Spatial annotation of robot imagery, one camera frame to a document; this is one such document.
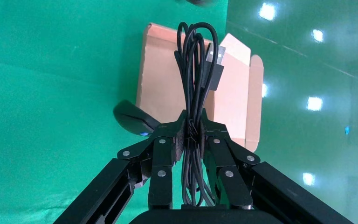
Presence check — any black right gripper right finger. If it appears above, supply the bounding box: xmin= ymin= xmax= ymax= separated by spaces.
xmin=201 ymin=109 xmax=354 ymax=224

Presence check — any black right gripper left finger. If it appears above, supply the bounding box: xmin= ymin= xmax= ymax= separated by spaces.
xmin=54 ymin=110 xmax=186 ymax=224

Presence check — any brown cardboard mailer box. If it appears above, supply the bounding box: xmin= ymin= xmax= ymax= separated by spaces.
xmin=136 ymin=22 xmax=264 ymax=153

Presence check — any green table cloth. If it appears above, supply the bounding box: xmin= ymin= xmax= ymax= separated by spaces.
xmin=0 ymin=0 xmax=229 ymax=224

